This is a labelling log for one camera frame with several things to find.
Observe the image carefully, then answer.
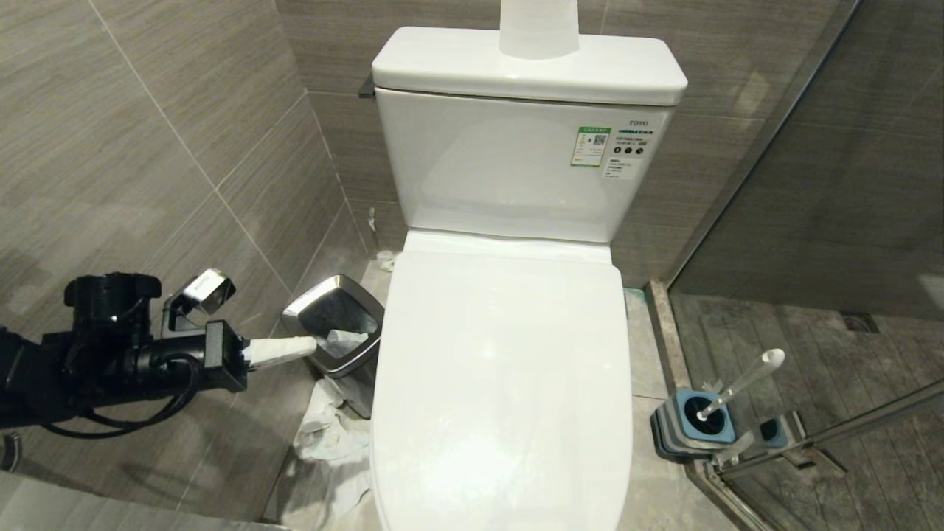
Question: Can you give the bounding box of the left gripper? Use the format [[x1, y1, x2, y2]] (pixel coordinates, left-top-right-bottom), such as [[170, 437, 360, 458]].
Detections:
[[124, 319, 319, 393]]

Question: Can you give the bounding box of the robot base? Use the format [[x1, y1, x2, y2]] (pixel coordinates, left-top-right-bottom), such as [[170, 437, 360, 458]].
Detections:
[[0, 471, 290, 531]]

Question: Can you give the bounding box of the white toilet seat lid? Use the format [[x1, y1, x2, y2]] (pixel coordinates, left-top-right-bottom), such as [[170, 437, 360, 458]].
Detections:
[[369, 230, 634, 531]]

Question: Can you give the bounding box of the white toilet tank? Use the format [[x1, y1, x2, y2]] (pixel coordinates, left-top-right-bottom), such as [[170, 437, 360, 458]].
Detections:
[[375, 88, 673, 245]]

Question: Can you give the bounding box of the white toilet tank lid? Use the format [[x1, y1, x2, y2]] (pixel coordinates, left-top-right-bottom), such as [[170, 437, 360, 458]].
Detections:
[[371, 27, 689, 107]]

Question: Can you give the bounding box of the blue grey brush holder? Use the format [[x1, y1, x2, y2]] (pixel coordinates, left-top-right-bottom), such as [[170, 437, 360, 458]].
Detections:
[[650, 388, 738, 463]]

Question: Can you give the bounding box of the white toilet brush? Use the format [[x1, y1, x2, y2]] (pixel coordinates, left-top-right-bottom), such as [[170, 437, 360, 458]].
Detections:
[[696, 348, 787, 423]]

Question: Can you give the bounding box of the silver trash bin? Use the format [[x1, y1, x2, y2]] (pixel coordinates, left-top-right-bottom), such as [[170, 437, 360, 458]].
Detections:
[[280, 274, 386, 420]]

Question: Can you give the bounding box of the crumpled white tissue paper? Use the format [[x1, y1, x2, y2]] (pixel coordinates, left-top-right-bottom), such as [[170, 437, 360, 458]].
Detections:
[[284, 378, 375, 531]]

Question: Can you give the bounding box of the metal water supply valve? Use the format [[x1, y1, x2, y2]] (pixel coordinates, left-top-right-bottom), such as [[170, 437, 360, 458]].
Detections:
[[367, 207, 399, 271]]

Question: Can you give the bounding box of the green white sticker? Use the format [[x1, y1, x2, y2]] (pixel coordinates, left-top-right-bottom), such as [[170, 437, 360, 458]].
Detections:
[[569, 125, 613, 169]]

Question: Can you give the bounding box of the white cylindrical container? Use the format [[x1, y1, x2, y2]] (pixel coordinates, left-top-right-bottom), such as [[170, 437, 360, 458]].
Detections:
[[499, 0, 580, 60]]

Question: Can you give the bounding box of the metal door bar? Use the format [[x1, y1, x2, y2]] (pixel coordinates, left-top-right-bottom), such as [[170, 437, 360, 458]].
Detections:
[[714, 378, 944, 482]]

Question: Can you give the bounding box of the glass shower door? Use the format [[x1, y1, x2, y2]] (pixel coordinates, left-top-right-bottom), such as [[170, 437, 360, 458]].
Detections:
[[662, 0, 944, 531]]

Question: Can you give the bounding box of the black cable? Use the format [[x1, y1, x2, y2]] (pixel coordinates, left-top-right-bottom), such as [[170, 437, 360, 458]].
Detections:
[[41, 354, 201, 440]]

